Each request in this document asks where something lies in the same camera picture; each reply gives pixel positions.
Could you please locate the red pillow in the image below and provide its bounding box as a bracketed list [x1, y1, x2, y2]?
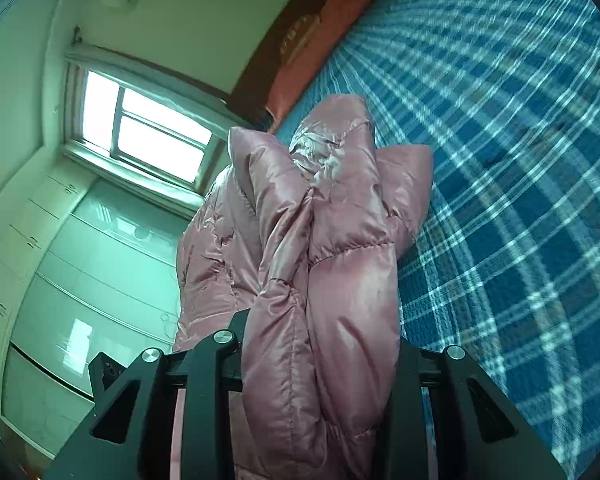
[264, 0, 379, 122]

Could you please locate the window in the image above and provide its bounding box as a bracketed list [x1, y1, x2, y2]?
[62, 46, 231, 196]

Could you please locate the dark wooden headboard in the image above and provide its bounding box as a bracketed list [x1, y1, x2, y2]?
[229, 0, 343, 128]

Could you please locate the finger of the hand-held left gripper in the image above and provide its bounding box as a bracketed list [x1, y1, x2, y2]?
[88, 351, 128, 397]

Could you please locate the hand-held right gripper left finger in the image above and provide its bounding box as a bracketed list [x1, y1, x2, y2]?
[45, 310, 253, 480]

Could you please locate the glass door wardrobe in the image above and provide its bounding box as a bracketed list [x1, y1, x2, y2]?
[0, 160, 218, 461]

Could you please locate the pink puffer jacket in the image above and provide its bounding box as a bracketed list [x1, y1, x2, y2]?
[172, 94, 435, 480]

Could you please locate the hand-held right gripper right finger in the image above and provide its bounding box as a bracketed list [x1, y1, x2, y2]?
[387, 337, 567, 480]

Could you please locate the bed with blue plaid sheet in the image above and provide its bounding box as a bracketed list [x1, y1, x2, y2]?
[270, 0, 600, 466]

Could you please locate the brown patterned cushion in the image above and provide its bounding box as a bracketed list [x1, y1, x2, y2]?
[280, 14, 327, 67]

